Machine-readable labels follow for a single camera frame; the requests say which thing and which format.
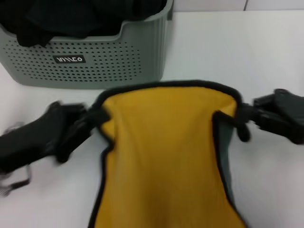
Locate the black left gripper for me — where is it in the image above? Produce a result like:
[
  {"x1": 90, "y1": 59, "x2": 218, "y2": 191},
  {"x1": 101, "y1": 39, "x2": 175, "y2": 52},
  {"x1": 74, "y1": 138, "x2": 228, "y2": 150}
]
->
[{"x1": 0, "y1": 101, "x2": 112, "y2": 174}]

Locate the black cloth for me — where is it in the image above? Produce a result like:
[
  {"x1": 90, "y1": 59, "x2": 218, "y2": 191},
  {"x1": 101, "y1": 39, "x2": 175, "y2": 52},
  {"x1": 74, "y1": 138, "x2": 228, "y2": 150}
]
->
[{"x1": 0, "y1": 0, "x2": 168, "y2": 48}]

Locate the left wrist cable with connector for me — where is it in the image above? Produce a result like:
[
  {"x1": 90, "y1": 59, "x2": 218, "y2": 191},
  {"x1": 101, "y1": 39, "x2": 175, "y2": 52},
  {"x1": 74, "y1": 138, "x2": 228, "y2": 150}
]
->
[{"x1": 0, "y1": 165, "x2": 33, "y2": 198}]

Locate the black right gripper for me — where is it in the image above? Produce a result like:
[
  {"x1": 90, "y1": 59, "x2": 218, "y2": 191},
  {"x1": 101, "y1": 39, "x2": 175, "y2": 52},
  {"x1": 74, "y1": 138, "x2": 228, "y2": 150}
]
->
[{"x1": 238, "y1": 88, "x2": 304, "y2": 145}]

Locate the yellow green towel black edge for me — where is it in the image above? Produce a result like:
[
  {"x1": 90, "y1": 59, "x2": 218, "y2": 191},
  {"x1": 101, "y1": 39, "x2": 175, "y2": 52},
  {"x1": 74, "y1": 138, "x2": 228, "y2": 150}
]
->
[{"x1": 87, "y1": 80, "x2": 253, "y2": 228}]

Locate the green perforated plastic storage box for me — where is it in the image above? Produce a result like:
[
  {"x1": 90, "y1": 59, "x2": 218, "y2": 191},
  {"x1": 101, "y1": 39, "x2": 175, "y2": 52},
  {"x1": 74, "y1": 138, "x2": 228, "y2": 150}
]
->
[{"x1": 0, "y1": 0, "x2": 174, "y2": 91}]

